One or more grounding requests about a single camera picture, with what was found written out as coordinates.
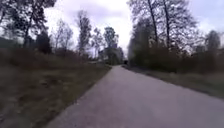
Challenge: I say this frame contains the stand of tall trees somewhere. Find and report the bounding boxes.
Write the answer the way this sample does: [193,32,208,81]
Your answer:
[126,0,224,74]

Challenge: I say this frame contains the low brown bushes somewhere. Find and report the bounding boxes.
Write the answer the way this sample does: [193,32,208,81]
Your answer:
[0,46,84,71]

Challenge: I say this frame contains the row of trees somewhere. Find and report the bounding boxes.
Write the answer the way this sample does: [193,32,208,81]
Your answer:
[0,0,125,66]

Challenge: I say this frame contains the rough grass verge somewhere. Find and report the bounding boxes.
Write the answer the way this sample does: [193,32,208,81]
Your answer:
[0,61,113,128]

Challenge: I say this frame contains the grass strip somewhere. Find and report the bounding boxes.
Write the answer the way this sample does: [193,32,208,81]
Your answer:
[121,64,224,100]

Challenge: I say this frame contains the grey asphalt path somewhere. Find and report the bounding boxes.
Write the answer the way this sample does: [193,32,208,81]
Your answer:
[43,64,224,128]

